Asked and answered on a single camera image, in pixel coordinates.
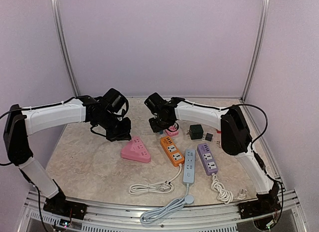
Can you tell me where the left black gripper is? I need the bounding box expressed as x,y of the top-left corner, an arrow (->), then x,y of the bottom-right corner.
95,110 -> 131,142

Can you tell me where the pink triangular power socket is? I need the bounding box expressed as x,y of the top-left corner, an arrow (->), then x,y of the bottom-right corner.
121,136 -> 151,163

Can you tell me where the orange power strip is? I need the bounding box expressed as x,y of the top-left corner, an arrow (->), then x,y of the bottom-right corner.
160,136 -> 184,167

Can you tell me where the dark green cube adapter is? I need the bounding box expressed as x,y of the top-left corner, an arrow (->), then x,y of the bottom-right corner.
186,124 -> 204,140

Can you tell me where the dark grey charger plug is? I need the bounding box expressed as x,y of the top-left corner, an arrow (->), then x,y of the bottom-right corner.
203,133 -> 214,142

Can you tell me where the light blue power strip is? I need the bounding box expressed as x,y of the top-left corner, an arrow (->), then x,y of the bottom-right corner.
183,149 -> 196,185

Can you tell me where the pale pink charger plug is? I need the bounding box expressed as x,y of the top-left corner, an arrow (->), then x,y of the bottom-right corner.
216,141 -> 222,148

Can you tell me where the purple power strip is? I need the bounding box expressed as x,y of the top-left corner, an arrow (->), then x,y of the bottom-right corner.
197,143 -> 218,176

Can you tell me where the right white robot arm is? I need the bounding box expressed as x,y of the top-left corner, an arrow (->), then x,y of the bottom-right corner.
144,93 -> 280,214

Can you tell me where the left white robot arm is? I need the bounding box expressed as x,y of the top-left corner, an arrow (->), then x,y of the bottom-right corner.
3,94 -> 132,215

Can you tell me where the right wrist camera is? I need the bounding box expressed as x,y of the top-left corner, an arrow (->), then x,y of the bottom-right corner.
144,92 -> 167,115

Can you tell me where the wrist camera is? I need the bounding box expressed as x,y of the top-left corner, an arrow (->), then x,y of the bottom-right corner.
102,88 -> 129,117
144,92 -> 167,115

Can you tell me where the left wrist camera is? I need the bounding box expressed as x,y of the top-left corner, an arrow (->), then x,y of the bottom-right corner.
102,88 -> 129,117

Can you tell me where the white cable of orange strip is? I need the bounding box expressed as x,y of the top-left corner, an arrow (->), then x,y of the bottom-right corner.
128,165 -> 184,196

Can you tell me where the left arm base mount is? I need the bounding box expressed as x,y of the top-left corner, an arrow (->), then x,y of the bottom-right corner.
43,188 -> 88,220

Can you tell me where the light blue cable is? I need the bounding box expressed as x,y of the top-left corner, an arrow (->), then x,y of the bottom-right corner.
139,183 -> 195,224

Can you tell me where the white cable of purple strip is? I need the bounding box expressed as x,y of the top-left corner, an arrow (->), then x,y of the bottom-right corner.
210,173 -> 249,205

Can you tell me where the aluminium front rail frame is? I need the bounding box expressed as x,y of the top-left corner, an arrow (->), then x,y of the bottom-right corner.
14,191 -> 309,232

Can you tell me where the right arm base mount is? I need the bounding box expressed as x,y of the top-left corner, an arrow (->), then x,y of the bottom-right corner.
238,182 -> 282,220

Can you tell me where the left aluminium corner post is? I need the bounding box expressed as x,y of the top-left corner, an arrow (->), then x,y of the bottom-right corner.
50,0 -> 80,96

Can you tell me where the aluminium corner post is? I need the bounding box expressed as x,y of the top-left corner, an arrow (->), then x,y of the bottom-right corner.
241,0 -> 270,102
50,0 -> 80,96

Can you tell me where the right aluminium corner post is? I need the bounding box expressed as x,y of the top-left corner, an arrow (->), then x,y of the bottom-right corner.
241,0 -> 270,102

